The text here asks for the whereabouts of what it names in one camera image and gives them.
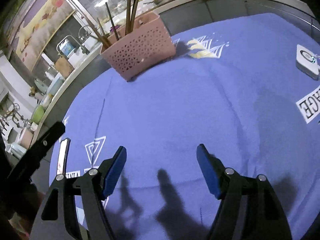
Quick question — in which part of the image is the white detergent jug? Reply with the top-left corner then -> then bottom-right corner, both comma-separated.
59,39 -> 75,57

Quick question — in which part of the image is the blue printed tablecloth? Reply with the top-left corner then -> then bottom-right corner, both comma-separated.
63,14 -> 319,239

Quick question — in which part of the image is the wooden cutting board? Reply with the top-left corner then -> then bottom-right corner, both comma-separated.
54,55 -> 74,79

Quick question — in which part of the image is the black smartphone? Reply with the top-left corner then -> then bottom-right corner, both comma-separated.
56,138 -> 71,175

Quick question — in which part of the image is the green bowl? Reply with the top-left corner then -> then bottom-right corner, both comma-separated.
31,105 -> 45,125

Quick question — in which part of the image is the dark brown wooden chopstick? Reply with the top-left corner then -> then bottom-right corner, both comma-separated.
105,2 -> 119,41

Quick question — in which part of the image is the chrome kitchen faucet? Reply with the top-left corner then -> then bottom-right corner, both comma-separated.
56,35 -> 89,57

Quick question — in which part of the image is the small white electronic device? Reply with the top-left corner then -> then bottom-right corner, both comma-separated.
296,44 -> 319,80

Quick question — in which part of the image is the pink perforated plastic basket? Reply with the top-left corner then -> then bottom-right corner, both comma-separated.
100,11 -> 176,81

